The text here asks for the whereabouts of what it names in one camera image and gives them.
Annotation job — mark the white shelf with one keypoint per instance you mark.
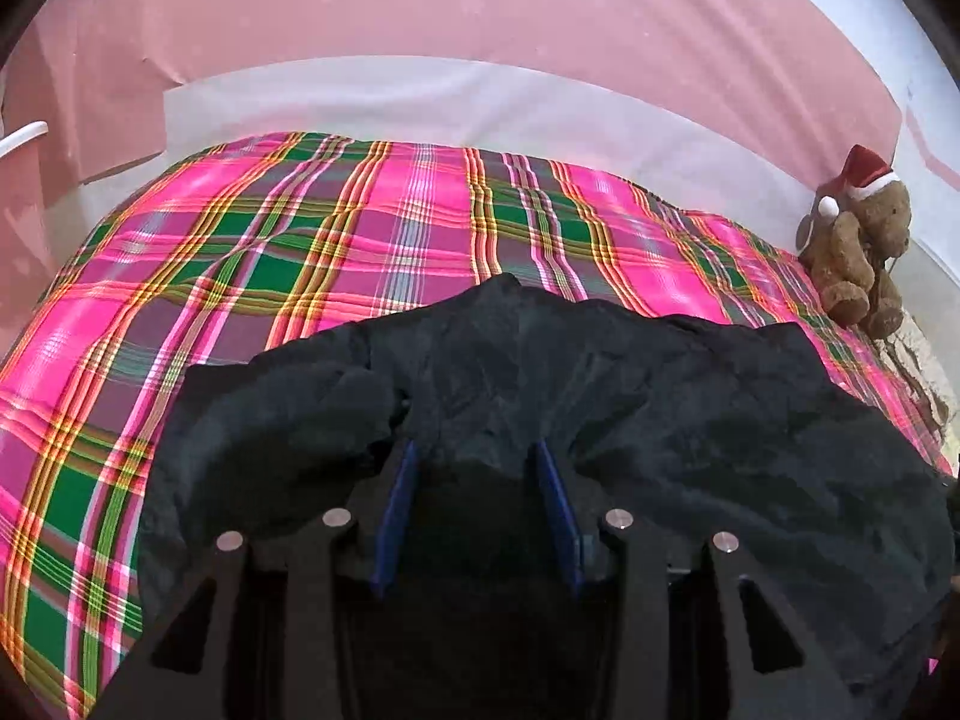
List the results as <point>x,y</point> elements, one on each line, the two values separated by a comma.
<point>22,136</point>

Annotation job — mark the floral cloth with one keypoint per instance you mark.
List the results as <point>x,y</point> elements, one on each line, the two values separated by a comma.
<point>919,367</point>

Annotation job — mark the pink green plaid blanket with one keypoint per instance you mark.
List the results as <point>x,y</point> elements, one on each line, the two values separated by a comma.
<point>225,255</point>

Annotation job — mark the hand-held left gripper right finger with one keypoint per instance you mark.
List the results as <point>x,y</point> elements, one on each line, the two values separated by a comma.
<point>559,517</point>

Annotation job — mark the brown teddy bear santa hat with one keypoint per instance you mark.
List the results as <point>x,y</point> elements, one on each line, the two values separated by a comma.
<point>847,255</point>

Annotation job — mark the black puffer jacket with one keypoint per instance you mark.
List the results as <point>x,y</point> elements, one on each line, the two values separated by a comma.
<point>712,427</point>

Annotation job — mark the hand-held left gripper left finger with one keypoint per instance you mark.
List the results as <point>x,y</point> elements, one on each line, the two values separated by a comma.
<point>394,517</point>

